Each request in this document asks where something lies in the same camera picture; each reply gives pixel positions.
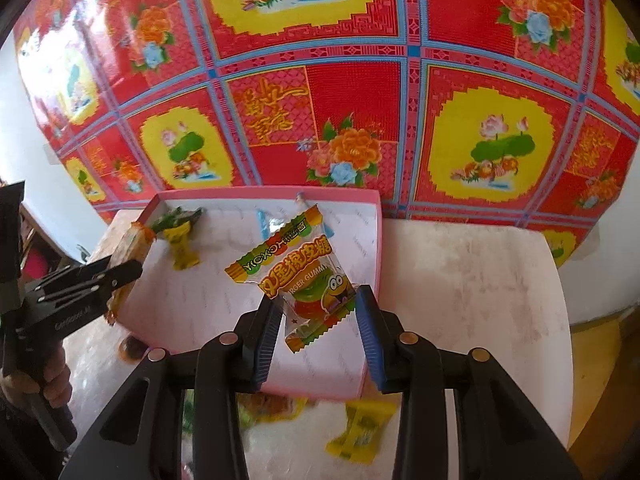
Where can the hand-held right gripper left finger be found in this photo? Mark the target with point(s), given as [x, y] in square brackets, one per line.
[267, 345]

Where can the clear blue-edged candy packet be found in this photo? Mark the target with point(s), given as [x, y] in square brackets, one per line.
[272, 225]

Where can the red floral printed sheet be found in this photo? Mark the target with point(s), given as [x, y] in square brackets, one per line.
[350, 110]

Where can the orange cracker packet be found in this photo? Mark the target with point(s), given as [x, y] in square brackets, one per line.
[131, 245]

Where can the yellow foam floor mat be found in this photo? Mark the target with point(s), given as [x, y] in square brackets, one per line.
[605, 385]

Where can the yellow candy packet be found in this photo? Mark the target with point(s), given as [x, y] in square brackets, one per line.
[360, 430]
[184, 250]

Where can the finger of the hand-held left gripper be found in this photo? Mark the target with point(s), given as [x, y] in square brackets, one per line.
[85, 271]
[122, 274]

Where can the pink cardboard box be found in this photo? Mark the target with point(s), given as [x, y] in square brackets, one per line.
[210, 300]

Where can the person's left hand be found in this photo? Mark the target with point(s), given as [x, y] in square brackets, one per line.
[57, 382]

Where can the orange gummy packet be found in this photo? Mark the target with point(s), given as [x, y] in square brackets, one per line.
[300, 270]

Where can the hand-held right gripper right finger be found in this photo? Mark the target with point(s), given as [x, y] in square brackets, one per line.
[370, 340]

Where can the dark green snack packet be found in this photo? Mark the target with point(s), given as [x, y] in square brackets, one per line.
[172, 219]

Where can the brown round candy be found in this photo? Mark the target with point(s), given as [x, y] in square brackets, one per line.
[131, 350]

